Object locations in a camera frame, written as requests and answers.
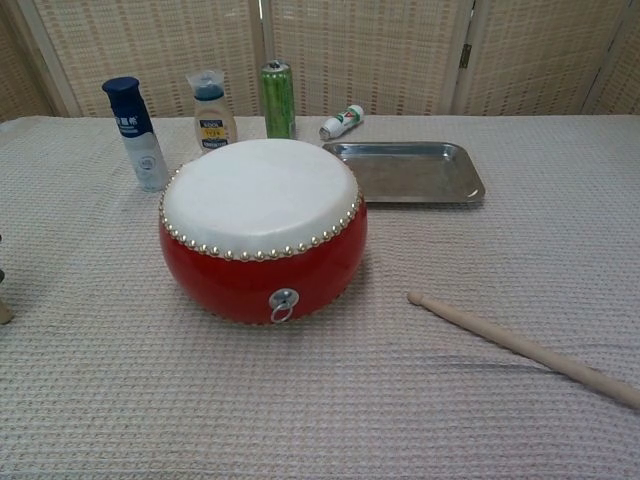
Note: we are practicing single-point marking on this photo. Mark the woven folding screen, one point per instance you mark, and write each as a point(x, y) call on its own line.
point(150, 55)

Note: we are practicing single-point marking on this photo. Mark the rectangular steel tray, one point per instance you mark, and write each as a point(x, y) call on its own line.
point(410, 172)

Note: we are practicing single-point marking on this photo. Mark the beige woven tablecloth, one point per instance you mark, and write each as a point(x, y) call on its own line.
point(350, 400)

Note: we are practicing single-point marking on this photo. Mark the white bottle dark blue cap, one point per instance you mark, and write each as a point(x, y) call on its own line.
point(137, 140)

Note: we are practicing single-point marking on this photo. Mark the small white green bottle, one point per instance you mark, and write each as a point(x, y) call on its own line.
point(342, 121)

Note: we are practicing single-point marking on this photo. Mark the brass screen hinge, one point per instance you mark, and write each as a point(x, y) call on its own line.
point(466, 55)

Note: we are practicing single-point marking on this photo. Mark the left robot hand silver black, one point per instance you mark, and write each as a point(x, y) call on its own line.
point(1, 280)

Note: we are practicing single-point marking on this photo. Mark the red drum white skin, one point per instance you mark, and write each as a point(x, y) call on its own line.
point(260, 200)

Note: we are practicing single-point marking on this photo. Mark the tall green drink can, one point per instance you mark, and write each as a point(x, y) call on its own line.
point(278, 100)

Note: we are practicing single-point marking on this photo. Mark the beige sauce bottle blue cap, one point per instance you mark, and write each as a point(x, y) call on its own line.
point(214, 120)

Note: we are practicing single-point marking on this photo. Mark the wooden drumstick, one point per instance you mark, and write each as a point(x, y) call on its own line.
point(4, 312)
point(525, 347)

